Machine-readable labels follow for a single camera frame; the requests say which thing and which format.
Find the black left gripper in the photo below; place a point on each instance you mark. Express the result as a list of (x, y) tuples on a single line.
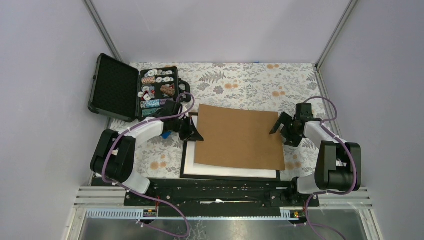
[(191, 133)]

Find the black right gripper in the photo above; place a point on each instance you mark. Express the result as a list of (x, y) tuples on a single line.
[(285, 119)]

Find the cat photo print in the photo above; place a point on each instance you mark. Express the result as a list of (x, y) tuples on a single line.
[(190, 168)]

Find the black picture frame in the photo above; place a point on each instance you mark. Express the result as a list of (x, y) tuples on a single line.
[(236, 145)]

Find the brown backing board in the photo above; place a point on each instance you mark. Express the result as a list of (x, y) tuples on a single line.
[(236, 138)]

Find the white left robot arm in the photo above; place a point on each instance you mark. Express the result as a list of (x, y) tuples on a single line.
[(114, 155)]

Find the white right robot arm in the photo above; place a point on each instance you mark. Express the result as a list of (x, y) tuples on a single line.
[(338, 165)]

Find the orange blue toy block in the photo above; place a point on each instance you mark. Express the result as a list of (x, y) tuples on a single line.
[(165, 135)]

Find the black poker chip case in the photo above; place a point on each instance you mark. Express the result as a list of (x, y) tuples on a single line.
[(122, 92)]

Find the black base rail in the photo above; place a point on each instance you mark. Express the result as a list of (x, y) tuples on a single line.
[(197, 198)]

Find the right aluminium corner post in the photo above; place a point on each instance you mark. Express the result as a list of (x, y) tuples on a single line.
[(337, 31)]

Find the aluminium corner post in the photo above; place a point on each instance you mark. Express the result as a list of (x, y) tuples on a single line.
[(91, 8), (337, 31)]

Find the left aluminium corner post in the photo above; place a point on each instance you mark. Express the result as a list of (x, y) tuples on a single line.
[(91, 8)]

